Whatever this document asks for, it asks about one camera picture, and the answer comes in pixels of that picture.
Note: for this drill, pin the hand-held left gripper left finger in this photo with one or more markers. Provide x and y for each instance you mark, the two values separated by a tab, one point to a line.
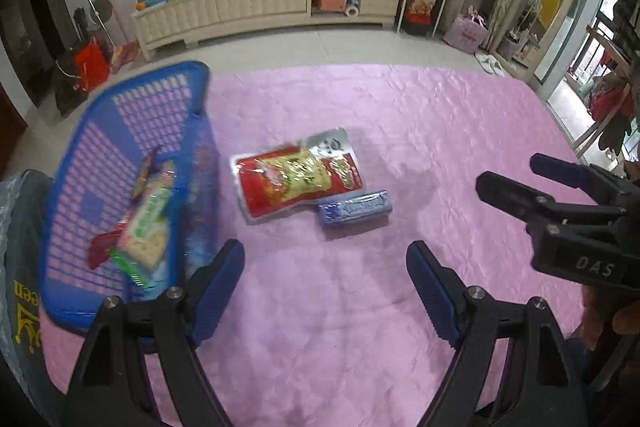
220	292

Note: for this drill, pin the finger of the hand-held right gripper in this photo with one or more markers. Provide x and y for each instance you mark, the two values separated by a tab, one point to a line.
555	164
565	247

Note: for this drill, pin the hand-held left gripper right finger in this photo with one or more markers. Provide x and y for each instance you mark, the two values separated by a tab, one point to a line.
435	297

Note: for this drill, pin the green snack wrapper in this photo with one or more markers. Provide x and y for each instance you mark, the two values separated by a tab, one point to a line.
132	269

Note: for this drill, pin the cream cracker packet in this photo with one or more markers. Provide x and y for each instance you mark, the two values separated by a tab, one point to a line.
147	217

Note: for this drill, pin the blue packet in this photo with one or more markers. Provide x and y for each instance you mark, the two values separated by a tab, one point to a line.
355	207

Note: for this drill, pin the blue plastic basket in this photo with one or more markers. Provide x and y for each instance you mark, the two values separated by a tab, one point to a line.
80	207

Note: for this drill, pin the person's right hand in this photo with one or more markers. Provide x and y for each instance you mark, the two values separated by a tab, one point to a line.
625	319

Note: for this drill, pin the hanging dark clothes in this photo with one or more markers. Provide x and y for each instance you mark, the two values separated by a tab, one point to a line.
617	117

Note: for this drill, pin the pink quilted blanket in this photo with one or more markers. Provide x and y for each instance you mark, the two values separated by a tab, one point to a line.
325	307

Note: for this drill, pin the white slipper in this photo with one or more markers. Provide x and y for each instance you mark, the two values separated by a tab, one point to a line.
498	66
484	61

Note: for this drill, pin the large red snack pouch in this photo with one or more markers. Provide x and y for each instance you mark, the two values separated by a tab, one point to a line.
280	182

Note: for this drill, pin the pink shopping bag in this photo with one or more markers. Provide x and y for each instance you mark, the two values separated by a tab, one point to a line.
467	32

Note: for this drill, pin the grey printed shirt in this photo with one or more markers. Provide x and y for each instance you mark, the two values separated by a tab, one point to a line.
25	282

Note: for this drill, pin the snack bag on rack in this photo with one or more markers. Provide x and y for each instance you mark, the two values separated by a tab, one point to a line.
421	4

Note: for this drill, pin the black bag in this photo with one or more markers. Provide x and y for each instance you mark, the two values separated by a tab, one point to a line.
70	89

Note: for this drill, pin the white paper roll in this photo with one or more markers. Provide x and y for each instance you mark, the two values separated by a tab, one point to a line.
352	11

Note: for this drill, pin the red bag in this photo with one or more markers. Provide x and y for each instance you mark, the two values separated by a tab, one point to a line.
91	64

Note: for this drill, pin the orange box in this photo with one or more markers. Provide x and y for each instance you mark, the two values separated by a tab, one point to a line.
332	3

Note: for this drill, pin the cream low cabinet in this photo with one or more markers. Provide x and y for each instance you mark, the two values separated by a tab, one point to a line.
250	2

